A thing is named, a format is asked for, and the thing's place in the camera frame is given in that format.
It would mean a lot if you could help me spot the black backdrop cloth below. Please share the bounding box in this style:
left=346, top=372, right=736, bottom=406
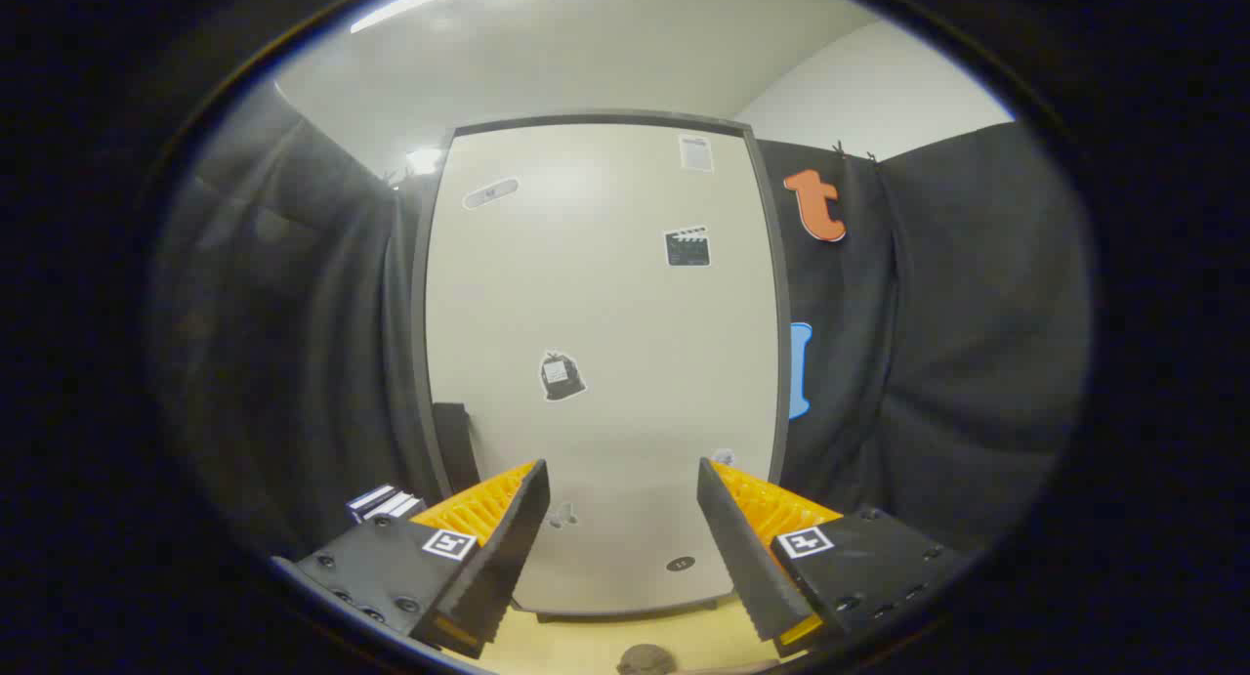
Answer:
left=146, top=79, right=1095, bottom=569

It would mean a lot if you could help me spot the brown fluffy shoe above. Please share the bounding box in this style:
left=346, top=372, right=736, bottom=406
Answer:
left=617, top=644, right=677, bottom=675

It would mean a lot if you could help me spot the grey shoe cabinet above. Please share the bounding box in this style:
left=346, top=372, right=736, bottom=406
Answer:
left=410, top=108, right=794, bottom=622

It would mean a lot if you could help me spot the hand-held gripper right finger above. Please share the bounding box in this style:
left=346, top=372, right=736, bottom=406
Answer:
left=696, top=457, right=978, bottom=658

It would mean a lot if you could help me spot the grey cover book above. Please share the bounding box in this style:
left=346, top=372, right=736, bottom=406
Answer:
left=363, top=492, right=428, bottom=523

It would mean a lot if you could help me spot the black cabinet door handle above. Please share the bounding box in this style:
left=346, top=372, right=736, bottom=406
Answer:
left=433, top=401, right=481, bottom=495

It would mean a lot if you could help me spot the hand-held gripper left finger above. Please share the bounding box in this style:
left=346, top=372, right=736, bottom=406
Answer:
left=271, top=458, right=551, bottom=661

